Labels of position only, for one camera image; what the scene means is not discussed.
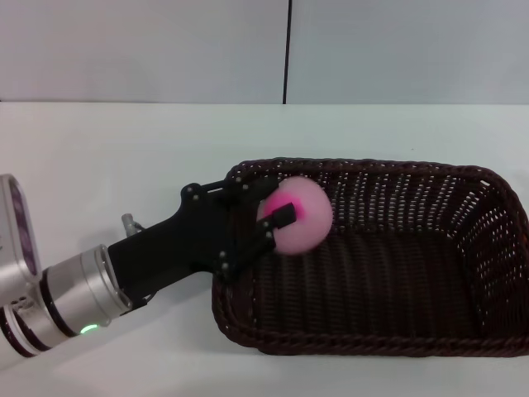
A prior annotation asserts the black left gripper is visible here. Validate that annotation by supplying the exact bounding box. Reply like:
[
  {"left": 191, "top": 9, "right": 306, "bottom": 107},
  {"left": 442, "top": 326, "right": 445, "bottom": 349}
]
[{"left": 107, "top": 177, "right": 298, "bottom": 311}]

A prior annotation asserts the pink foam ball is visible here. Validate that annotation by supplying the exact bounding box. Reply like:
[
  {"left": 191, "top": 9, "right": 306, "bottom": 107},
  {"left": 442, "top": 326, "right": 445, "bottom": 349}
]
[{"left": 255, "top": 176, "right": 334, "bottom": 256}]

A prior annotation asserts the dark brown woven basket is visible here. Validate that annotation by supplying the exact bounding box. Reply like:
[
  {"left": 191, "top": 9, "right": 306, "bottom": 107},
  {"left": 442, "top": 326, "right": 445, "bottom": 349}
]
[{"left": 211, "top": 155, "right": 529, "bottom": 357}]

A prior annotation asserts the silver cable connector plug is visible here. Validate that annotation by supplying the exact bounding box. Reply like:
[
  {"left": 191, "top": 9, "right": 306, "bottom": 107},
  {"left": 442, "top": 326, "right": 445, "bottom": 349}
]
[{"left": 121, "top": 212, "right": 144, "bottom": 237}]

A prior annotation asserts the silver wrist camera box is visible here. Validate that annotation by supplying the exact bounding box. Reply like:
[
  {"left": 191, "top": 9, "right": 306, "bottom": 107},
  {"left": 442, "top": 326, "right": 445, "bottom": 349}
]
[{"left": 0, "top": 173, "right": 43, "bottom": 309}]

